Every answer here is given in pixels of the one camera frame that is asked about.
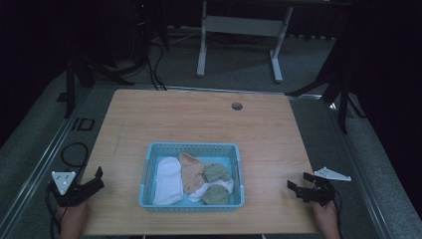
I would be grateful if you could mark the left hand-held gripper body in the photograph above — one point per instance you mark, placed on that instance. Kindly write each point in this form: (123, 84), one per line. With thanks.
(71, 196)

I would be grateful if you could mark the light blue plastic basket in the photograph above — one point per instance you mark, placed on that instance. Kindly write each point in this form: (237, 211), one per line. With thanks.
(156, 147)

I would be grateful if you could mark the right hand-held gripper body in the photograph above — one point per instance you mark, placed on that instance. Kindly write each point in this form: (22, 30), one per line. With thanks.
(318, 193)

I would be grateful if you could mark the small white sock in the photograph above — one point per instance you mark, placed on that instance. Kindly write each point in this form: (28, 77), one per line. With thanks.
(201, 191)

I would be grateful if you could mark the green sock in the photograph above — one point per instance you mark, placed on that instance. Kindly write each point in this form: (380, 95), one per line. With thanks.
(216, 172)
(216, 195)

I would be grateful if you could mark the person's right hand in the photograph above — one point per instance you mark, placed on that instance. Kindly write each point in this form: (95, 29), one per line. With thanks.
(326, 220)

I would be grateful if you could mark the long white sock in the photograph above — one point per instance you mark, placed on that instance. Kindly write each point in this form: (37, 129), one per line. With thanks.
(168, 181)

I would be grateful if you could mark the white desk frame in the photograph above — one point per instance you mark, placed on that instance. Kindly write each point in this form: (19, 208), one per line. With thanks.
(244, 25)

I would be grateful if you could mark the person's left hand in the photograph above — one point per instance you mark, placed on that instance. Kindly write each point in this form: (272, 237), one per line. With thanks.
(73, 220)

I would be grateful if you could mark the peach sock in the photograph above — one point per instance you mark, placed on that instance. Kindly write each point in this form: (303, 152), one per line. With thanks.
(190, 172)

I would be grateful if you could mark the black tripod stand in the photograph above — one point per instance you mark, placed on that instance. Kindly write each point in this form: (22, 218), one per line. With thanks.
(343, 99)
(70, 83)

